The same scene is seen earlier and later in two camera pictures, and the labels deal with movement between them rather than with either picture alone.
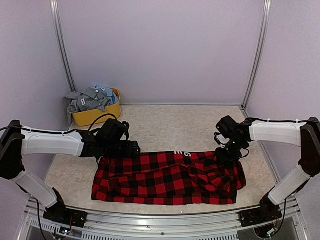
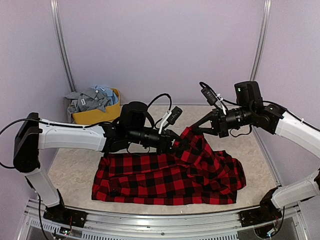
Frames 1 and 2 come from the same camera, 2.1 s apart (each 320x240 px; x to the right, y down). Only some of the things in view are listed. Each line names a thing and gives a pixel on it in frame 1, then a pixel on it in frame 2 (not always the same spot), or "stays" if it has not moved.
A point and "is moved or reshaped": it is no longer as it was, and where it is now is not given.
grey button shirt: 89,99 stays
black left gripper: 128,153 -> 165,144
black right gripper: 224,159 -> 221,122
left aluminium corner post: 55,12 stays
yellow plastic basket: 88,118 stays
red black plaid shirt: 169,178 is moved or reshaped
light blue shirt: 108,92 stays
